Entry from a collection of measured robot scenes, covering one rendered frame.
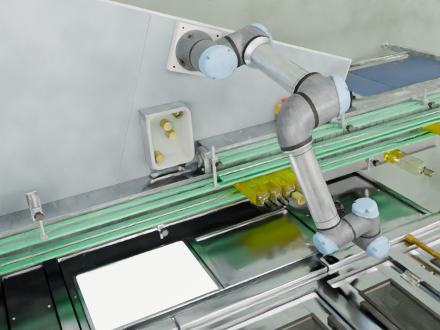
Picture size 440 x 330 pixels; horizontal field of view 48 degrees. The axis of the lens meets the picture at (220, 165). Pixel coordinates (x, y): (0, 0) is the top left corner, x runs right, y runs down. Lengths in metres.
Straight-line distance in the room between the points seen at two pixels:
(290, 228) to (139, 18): 0.95
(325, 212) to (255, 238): 0.47
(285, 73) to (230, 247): 0.68
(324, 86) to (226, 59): 0.39
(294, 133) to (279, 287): 0.54
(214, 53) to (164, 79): 0.31
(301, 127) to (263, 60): 0.34
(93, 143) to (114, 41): 0.38
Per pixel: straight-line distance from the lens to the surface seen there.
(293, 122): 1.39
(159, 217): 1.89
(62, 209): 1.87
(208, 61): 1.66
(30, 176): 1.89
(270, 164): 1.99
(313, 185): 1.45
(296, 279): 1.70
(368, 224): 1.57
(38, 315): 1.78
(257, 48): 1.68
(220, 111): 2.02
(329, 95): 1.43
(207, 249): 1.84
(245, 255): 1.80
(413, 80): 2.78
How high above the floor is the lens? 2.47
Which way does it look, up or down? 54 degrees down
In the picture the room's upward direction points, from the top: 130 degrees clockwise
